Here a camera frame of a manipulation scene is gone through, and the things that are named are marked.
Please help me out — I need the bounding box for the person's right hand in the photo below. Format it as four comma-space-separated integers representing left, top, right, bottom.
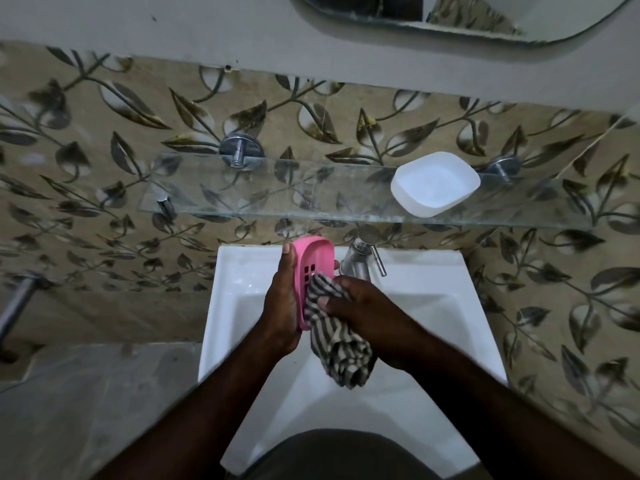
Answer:
318, 275, 437, 371

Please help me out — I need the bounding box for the person's left hand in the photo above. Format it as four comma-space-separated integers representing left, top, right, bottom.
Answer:
260, 242, 304, 358

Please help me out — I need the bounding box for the pink plastic soap dish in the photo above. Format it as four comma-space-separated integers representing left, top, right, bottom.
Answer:
292, 235, 336, 332

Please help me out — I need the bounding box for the striped grey cleaning cloth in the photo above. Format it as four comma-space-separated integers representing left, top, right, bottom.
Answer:
304, 273, 377, 390

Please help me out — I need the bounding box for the person's right forearm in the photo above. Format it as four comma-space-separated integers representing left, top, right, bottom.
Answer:
400, 335, 640, 480

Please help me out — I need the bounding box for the person's left forearm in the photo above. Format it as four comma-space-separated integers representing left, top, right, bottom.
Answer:
92, 322, 286, 480

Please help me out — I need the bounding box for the chrome basin tap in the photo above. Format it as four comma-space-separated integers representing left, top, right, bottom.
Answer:
339, 236, 388, 283

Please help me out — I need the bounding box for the white ceramic wash basin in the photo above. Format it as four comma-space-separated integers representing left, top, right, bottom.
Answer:
198, 245, 509, 479

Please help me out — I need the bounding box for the white plastic soap dish lid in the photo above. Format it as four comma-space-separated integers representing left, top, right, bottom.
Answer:
390, 152, 482, 218

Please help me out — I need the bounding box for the person's dark shirt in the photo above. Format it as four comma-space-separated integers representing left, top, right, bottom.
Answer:
239, 429, 443, 480

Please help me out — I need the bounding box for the chrome towel bar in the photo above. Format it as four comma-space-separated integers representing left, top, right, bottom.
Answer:
0, 272, 51, 363

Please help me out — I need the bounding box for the glass wall shelf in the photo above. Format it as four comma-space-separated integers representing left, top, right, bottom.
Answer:
137, 152, 608, 230

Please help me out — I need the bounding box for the chrome shelf bracket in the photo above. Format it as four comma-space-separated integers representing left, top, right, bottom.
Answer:
219, 133, 265, 170
481, 156, 521, 184

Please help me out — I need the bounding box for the wall mirror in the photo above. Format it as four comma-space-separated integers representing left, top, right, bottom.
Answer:
287, 0, 636, 45

